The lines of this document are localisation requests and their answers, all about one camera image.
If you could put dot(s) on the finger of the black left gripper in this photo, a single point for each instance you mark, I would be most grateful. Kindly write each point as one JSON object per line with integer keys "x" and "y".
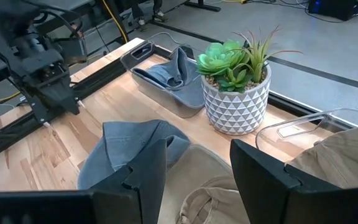
{"x": 39, "y": 109}
{"x": 61, "y": 96}

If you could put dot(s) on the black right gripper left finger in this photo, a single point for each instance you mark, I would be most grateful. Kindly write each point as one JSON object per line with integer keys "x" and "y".
{"x": 141, "y": 193}

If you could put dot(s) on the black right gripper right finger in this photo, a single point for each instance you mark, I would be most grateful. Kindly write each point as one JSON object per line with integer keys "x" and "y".
{"x": 269, "y": 193}

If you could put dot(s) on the khaki baseball cap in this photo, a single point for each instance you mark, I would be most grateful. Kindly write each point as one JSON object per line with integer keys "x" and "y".
{"x": 340, "y": 155}
{"x": 194, "y": 168}

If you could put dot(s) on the blue denim baseball cap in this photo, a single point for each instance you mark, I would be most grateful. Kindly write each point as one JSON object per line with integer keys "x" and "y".
{"x": 166, "y": 73}
{"x": 117, "y": 146}

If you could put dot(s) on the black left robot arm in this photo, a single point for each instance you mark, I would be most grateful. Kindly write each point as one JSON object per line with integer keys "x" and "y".
{"x": 2, "y": 18}

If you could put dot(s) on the clear plastic bin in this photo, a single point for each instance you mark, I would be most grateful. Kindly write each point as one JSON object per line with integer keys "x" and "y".
{"x": 172, "y": 105}
{"x": 297, "y": 129}

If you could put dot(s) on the white grey patterned plant pot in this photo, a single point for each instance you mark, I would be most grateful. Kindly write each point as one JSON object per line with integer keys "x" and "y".
{"x": 236, "y": 109}

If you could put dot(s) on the small dark green succulent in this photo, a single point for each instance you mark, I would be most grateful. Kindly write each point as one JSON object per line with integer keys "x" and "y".
{"x": 233, "y": 81}

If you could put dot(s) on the person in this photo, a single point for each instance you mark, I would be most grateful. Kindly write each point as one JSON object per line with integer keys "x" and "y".
{"x": 158, "y": 14}

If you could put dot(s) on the grey table clamp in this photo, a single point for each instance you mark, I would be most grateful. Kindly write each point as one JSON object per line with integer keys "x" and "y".
{"x": 186, "y": 52}

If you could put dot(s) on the spiky green air plant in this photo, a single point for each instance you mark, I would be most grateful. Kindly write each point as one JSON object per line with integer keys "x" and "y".
{"x": 258, "y": 59}

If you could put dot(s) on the green rosette succulent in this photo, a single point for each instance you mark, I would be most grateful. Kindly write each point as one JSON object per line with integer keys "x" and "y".
{"x": 217, "y": 57}

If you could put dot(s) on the black desk foot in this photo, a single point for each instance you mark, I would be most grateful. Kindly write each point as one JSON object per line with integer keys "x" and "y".
{"x": 202, "y": 5}

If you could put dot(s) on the black computer case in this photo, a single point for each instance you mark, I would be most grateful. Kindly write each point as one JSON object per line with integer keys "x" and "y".
{"x": 337, "y": 7}

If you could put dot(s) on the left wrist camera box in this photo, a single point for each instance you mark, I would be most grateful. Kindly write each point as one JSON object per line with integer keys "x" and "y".
{"x": 71, "y": 51}

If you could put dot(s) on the black aluminium table frame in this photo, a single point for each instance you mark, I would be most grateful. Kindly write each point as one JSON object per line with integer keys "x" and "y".
{"x": 95, "y": 84}

